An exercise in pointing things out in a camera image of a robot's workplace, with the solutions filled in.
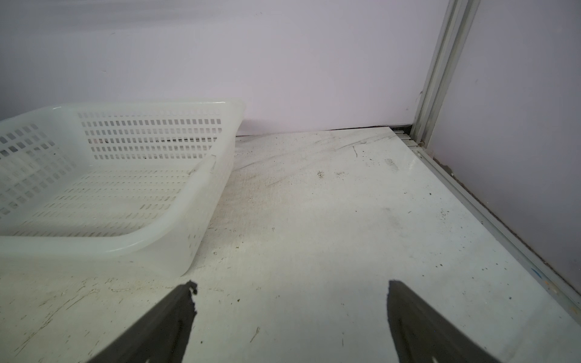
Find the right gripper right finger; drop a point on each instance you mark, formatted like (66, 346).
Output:
(421, 334)

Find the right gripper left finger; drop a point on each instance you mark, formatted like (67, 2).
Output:
(160, 335)

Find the white plastic basket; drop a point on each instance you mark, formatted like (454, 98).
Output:
(109, 189)

